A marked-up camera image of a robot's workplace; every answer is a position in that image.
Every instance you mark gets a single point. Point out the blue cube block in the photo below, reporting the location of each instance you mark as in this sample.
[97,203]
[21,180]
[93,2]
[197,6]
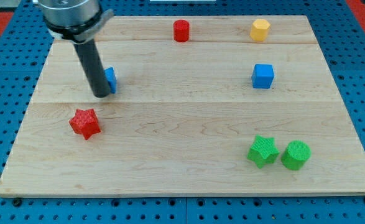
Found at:
[262,76]

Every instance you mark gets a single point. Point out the green star block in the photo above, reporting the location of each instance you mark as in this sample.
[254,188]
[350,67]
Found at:
[262,151]

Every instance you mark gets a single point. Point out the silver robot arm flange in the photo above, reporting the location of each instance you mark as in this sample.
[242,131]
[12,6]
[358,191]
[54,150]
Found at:
[75,20]

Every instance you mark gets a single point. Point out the red cylinder block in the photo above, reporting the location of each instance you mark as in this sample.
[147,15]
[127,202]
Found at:
[181,30]

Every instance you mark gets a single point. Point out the green cylinder block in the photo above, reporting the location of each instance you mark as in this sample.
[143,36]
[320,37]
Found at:
[296,154]

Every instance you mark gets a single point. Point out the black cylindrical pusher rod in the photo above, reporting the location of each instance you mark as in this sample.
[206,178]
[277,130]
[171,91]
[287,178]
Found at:
[91,63]

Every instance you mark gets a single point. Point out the blue block behind rod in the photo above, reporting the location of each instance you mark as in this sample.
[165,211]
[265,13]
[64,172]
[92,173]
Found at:
[111,79]

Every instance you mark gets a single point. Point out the light wooden board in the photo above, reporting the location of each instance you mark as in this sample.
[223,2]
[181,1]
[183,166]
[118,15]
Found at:
[185,115]

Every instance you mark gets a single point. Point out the yellow hexagon block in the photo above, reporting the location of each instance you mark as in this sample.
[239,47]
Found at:
[259,30]

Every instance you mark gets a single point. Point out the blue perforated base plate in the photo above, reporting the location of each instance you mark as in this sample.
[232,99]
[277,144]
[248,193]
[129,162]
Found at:
[24,47]

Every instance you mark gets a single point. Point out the red star block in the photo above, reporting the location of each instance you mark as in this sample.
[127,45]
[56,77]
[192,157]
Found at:
[85,122]

